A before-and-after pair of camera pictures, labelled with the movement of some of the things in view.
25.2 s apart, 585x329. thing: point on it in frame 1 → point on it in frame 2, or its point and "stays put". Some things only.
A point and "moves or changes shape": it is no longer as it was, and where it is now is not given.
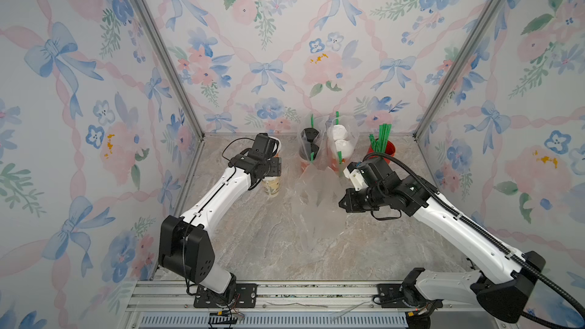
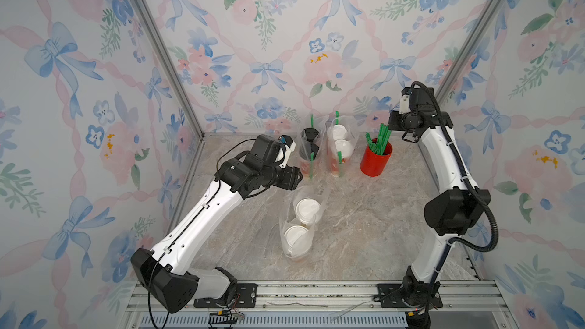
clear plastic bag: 319,203 → 298,226
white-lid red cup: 339,132 stays put
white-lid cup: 340,142 stays put
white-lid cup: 271,185 moves or changes shape
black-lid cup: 312,144 stays put
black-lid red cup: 311,134 stays put
